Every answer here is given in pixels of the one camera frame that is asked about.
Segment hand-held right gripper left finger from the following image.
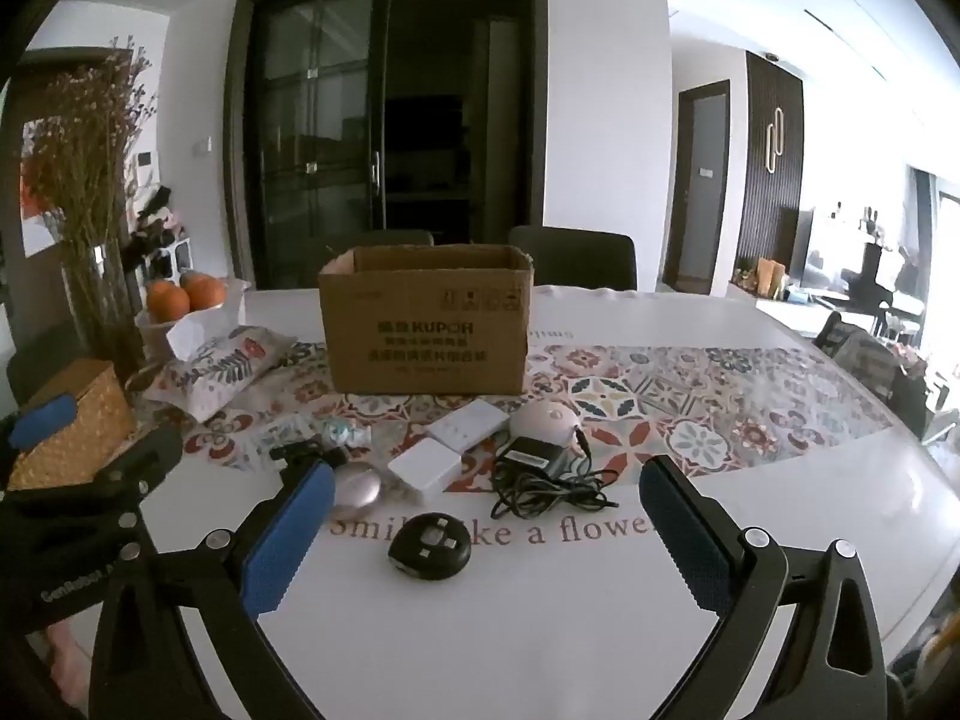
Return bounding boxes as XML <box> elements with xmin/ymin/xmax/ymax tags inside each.
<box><xmin>88</xmin><ymin>444</ymin><xmax>338</xmax><ymax>720</ymax></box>

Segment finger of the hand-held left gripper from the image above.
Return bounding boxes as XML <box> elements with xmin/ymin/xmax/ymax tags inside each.
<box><xmin>88</xmin><ymin>426</ymin><xmax>185</xmax><ymax>497</ymax></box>
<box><xmin>0</xmin><ymin>396</ymin><xmax>80</xmax><ymax>492</ymax></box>

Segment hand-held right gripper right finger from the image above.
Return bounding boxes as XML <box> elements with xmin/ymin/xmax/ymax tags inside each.
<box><xmin>637</xmin><ymin>454</ymin><xmax>890</xmax><ymax>720</ymax></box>

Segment silver round compact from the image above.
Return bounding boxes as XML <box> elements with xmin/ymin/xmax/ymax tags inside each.
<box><xmin>330</xmin><ymin>463</ymin><xmax>391</xmax><ymax>509</ymax></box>

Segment black power adapter with cable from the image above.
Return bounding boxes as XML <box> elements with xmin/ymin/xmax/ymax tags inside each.
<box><xmin>491</xmin><ymin>426</ymin><xmax>622</xmax><ymax>520</ymax></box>

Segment brown cardboard box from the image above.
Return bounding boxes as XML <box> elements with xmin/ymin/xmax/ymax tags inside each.
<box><xmin>318</xmin><ymin>244</ymin><xmax>535</xmax><ymax>396</ymax></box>

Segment woven wicker box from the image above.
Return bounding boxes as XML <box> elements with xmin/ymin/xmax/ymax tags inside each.
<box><xmin>7</xmin><ymin>360</ymin><xmax>136</xmax><ymax>492</ymax></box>

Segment clear plastic packet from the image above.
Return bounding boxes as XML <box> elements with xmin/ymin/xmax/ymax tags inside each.
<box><xmin>300</xmin><ymin>416</ymin><xmax>372</xmax><ymax>458</ymax></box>

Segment floral tissue pack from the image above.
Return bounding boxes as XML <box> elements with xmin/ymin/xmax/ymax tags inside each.
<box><xmin>142</xmin><ymin>315</ymin><xmax>297</xmax><ymax>421</ymax></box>

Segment white fruit bowl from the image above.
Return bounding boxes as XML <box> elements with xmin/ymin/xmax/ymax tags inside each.
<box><xmin>135</xmin><ymin>277</ymin><xmax>252</xmax><ymax>361</ymax></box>

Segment glass vase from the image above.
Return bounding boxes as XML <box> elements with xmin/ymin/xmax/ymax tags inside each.
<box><xmin>60</xmin><ymin>240</ymin><xmax>147</xmax><ymax>382</ymax></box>

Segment black round device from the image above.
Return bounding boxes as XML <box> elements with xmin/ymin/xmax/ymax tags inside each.
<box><xmin>388</xmin><ymin>512</ymin><xmax>473</xmax><ymax>582</ymax></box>

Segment white rectangular box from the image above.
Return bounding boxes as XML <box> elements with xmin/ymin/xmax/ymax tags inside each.
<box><xmin>429</xmin><ymin>400</ymin><xmax>512</xmax><ymax>452</ymax></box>
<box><xmin>388</xmin><ymin>439</ymin><xmax>467</xmax><ymax>505</ymax></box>

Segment orange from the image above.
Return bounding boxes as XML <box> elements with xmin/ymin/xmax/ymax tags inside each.
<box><xmin>180</xmin><ymin>272</ymin><xmax>227</xmax><ymax>312</ymax></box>
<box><xmin>146</xmin><ymin>280</ymin><xmax>191</xmax><ymax>323</ymax></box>

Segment white round device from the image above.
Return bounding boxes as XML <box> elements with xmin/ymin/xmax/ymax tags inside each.
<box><xmin>510</xmin><ymin>399</ymin><xmax>582</xmax><ymax>440</ymax></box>

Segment cluttered white shelf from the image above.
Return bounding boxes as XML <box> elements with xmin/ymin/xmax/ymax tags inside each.
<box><xmin>127</xmin><ymin>184</ymin><xmax>196</xmax><ymax>293</ymax></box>

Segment white low cabinet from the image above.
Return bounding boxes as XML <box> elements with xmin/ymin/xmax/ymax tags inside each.
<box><xmin>750</xmin><ymin>292</ymin><xmax>848</xmax><ymax>338</ymax></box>

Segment dark side chair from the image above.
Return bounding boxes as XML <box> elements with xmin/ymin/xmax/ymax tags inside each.
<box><xmin>817</xmin><ymin>311</ymin><xmax>960</xmax><ymax>443</ymax></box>

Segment dried flower bouquet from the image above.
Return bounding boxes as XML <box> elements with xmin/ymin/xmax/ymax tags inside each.
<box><xmin>15</xmin><ymin>37</ymin><xmax>158</xmax><ymax>361</ymax></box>

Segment wooden block decorations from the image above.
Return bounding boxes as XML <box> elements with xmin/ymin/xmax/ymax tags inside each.
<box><xmin>739</xmin><ymin>255</ymin><xmax>788</xmax><ymax>297</ymax></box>

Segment dark dining chair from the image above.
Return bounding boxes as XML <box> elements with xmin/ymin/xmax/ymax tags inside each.
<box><xmin>508</xmin><ymin>225</ymin><xmax>638</xmax><ymax>292</ymax></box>
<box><xmin>326</xmin><ymin>229</ymin><xmax>436</xmax><ymax>263</ymax></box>

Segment dark interior door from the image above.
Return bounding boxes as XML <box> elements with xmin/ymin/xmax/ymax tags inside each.
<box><xmin>661</xmin><ymin>79</ymin><xmax>732</xmax><ymax>293</ymax></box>

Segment dark glass sliding door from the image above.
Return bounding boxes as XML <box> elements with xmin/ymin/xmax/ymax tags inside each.
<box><xmin>223</xmin><ymin>0</ymin><xmax>552</xmax><ymax>293</ymax></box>

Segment dark slatted wall panel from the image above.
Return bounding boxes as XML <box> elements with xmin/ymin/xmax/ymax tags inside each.
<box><xmin>731</xmin><ymin>51</ymin><xmax>805</xmax><ymax>293</ymax></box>

